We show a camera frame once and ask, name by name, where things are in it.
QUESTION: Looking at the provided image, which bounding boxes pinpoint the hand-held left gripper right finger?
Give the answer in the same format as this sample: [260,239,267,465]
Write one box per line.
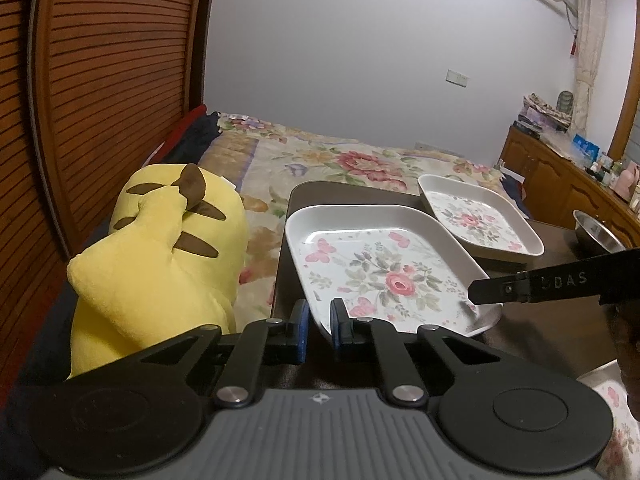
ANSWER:
[330,297,501,406]

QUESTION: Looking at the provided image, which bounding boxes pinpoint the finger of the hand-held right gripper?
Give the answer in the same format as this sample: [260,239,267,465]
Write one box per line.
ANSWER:
[467,269,541,307]

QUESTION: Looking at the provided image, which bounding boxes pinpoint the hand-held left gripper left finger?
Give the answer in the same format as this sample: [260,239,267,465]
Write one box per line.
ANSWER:
[127,299,308,408]

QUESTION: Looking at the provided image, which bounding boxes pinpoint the large white floral plate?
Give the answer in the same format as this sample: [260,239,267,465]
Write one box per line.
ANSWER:
[285,205,503,338]

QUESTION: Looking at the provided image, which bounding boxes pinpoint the person's right hand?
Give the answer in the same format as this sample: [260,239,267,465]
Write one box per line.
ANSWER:
[611,304,640,401]

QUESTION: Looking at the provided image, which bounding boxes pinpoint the stainless steel bowl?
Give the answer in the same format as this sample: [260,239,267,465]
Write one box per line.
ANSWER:
[572,209,627,256]

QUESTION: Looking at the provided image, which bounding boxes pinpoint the small white floral plate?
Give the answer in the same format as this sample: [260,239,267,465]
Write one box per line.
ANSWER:
[417,174,545,262]

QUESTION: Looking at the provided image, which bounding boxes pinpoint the navy bed sheet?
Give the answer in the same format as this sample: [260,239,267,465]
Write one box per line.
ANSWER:
[500,169,530,218]

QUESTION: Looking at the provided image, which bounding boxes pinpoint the wooden cabinet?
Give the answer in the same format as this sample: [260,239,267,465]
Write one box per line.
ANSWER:
[500,125,640,248]

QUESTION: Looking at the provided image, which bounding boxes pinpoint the cluster of small bottles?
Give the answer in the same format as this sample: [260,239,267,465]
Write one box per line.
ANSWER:
[587,152,626,181]

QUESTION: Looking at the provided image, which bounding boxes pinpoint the blue box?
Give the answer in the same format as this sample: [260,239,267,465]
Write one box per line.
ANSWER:
[572,134,601,158]

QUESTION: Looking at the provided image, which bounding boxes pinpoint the yellow plush toy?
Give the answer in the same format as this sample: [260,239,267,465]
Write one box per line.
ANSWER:
[67,162,248,378]

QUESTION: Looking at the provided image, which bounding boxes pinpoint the floral blanket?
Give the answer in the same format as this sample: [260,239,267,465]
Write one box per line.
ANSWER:
[197,112,526,321]

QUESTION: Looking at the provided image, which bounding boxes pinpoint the pile of printed papers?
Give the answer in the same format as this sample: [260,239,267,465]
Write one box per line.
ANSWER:
[520,92,573,133]

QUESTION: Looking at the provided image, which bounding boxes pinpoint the cream curtain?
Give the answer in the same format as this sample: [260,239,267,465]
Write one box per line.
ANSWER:
[570,0,608,133]

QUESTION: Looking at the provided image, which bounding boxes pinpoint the red and navy clothes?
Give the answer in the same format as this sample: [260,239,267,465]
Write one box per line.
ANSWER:
[142,104,223,166]

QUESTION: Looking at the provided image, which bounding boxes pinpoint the wooden louvered wardrobe door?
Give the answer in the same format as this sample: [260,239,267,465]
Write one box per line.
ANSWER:
[0,0,221,321]

